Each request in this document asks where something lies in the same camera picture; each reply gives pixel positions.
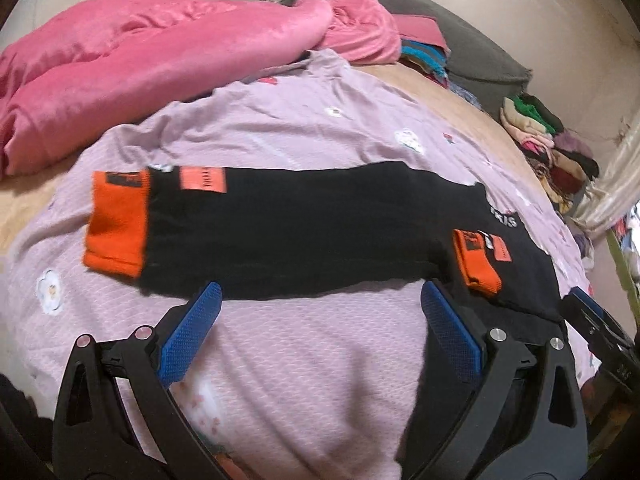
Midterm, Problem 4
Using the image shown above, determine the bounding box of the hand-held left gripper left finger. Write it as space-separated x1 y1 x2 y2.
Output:
52 281 236 480

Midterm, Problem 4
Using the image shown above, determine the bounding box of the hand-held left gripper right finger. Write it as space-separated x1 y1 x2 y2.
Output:
395 279 588 480

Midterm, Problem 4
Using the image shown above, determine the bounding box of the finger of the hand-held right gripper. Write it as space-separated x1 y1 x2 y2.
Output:
560 287 633 356

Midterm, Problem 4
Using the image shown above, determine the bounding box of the black sweater with orange cuffs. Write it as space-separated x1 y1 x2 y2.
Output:
84 160 568 326

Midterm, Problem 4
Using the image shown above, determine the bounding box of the pile of mixed folded clothes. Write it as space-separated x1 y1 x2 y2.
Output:
500 92 601 216

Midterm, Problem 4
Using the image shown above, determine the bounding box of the stack of colourful folded clothes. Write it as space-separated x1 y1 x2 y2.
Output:
397 15 483 111

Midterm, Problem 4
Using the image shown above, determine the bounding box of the purple crumpled cloth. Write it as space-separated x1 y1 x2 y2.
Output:
574 230 597 272

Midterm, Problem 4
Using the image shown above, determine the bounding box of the lilac printed bed sheet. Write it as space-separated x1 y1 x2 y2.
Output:
0 49 593 480

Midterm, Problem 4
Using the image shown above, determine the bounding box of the cream shiny curtain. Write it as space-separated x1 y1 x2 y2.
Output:
572 125 640 241

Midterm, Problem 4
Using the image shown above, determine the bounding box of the pink fleece blanket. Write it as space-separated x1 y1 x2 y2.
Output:
0 0 401 176

